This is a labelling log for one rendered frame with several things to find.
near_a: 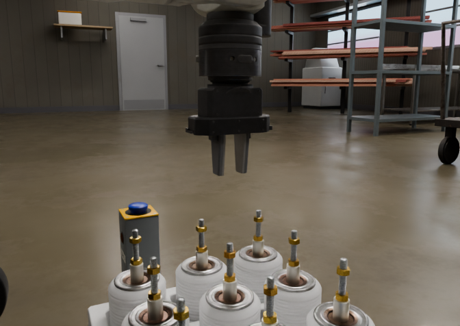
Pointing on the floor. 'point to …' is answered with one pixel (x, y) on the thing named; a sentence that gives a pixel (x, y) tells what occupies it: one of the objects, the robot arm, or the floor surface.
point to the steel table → (414, 86)
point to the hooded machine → (324, 100)
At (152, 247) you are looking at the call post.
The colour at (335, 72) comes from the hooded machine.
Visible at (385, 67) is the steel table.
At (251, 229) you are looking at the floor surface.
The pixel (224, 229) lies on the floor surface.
